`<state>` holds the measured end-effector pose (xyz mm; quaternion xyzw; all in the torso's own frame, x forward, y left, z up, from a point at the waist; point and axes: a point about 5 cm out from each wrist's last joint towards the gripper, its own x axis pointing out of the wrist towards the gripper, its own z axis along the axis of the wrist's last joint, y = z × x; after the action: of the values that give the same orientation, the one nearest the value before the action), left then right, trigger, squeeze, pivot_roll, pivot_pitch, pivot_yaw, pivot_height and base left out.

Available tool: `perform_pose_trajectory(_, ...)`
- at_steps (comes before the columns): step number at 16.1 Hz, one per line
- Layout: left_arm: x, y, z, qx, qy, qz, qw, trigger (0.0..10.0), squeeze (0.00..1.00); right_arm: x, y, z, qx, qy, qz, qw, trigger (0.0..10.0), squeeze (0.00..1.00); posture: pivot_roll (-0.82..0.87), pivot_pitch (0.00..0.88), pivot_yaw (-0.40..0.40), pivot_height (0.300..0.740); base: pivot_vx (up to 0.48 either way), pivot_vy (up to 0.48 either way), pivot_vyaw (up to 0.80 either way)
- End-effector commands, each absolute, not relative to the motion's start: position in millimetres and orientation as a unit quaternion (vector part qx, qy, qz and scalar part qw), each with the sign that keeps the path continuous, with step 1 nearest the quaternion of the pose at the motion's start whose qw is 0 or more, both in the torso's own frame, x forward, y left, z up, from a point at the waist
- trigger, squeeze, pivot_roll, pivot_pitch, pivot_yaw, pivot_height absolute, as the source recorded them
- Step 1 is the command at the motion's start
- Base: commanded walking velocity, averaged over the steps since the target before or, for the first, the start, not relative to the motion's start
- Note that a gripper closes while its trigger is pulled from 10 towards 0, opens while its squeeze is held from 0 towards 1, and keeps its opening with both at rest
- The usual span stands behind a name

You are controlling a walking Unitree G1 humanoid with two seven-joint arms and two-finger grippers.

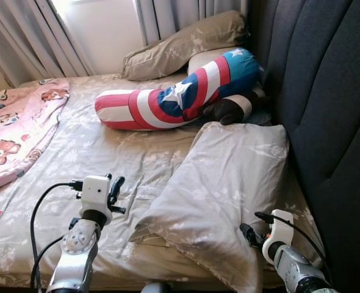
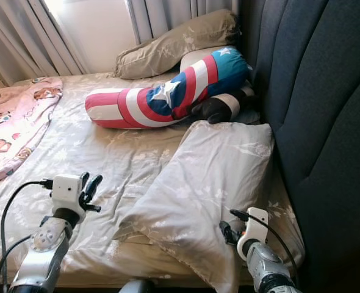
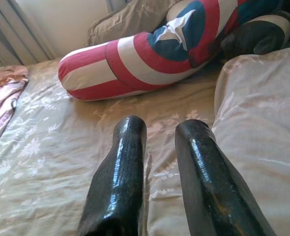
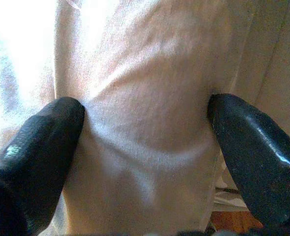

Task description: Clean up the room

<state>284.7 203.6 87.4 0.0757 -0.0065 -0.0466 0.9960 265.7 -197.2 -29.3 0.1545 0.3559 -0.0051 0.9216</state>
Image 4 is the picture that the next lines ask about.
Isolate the pink cartoon print duvet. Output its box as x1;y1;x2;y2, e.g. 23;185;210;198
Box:
36;0;256;234

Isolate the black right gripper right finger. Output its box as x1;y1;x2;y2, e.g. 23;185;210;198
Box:
206;92;290;231

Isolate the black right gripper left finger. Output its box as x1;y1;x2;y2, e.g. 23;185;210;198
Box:
0;96;86;236

